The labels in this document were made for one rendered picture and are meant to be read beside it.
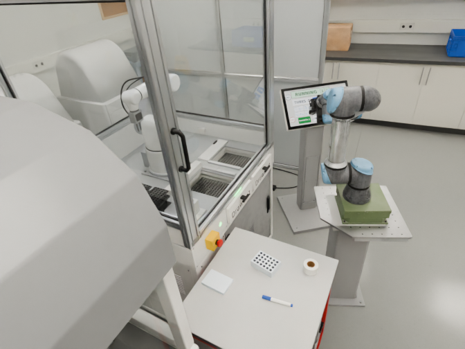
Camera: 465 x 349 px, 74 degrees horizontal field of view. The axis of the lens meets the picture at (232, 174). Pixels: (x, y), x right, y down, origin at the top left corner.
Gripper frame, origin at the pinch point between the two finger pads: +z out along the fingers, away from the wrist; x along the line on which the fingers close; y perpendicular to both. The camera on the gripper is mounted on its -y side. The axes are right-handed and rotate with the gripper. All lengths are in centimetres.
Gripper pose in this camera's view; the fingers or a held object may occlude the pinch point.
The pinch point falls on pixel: (311, 114)
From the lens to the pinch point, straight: 223.3
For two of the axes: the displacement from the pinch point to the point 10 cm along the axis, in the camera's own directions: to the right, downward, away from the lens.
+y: -1.7, -9.8, 0.7
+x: -9.8, 1.6, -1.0
